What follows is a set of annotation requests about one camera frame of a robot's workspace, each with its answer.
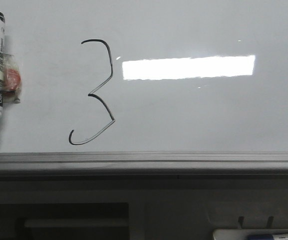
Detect red round magnet taped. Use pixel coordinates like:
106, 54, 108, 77
2, 54, 22, 104

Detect white whiteboard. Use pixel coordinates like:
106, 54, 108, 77
0, 0, 288, 153

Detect white marker tray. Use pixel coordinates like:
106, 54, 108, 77
213, 228, 288, 240

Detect blue capped marker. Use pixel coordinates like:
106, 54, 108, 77
247, 233, 288, 240

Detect aluminium whiteboard tray rail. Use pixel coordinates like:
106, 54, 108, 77
0, 151, 288, 181

